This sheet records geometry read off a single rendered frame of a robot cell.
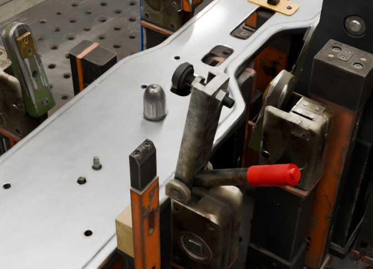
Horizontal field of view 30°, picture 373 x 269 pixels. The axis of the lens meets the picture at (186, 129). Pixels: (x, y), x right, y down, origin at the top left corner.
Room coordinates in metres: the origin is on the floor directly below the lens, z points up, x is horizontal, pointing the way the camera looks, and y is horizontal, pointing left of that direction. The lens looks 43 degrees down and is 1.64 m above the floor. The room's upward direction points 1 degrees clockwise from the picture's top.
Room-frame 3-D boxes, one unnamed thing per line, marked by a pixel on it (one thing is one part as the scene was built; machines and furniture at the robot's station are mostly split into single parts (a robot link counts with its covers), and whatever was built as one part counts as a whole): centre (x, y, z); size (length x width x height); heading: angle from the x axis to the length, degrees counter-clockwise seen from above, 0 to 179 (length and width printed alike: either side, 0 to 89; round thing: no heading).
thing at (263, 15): (1.00, -0.15, 0.84); 0.13 x 0.05 x 0.29; 57
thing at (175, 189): (0.52, 0.01, 1.06); 0.03 x 0.01 x 0.03; 57
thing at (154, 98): (0.72, 0.04, 1.02); 0.03 x 0.03 x 0.07
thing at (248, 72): (0.86, -0.04, 0.84); 0.12 x 0.05 x 0.29; 57
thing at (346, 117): (0.70, -0.20, 0.91); 0.07 x 0.05 x 0.42; 57
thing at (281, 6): (1.01, -0.14, 1.01); 0.08 x 0.04 x 0.01; 57
